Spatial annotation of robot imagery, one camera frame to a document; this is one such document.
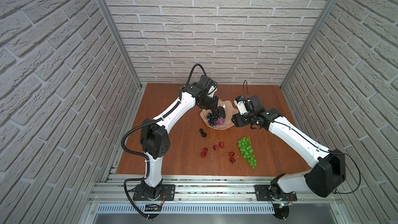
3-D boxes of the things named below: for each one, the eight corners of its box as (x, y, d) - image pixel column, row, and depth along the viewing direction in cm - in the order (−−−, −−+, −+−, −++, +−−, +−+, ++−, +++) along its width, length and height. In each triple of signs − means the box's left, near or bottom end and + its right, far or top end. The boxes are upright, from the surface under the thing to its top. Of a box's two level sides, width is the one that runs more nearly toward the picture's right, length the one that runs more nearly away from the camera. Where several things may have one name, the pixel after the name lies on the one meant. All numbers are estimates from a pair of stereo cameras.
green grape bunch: (245, 170, 82) (247, 167, 79) (236, 141, 93) (238, 137, 89) (257, 168, 83) (259, 165, 79) (247, 139, 94) (249, 136, 90)
